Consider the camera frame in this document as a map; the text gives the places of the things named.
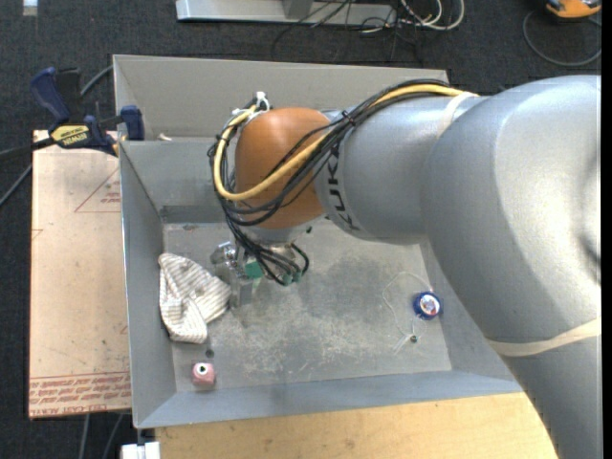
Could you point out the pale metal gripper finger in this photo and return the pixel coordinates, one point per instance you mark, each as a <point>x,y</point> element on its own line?
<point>244,292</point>
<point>221,255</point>

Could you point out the white striped cloth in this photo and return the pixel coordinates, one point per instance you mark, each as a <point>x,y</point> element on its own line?
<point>189,299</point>

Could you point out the grey metal bin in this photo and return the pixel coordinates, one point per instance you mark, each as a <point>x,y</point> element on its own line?
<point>306,333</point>

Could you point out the small pink block with hole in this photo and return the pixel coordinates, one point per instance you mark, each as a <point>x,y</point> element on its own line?
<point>203,375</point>

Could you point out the brown cardboard board, red print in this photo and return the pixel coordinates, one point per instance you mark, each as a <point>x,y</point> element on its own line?
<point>76,275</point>

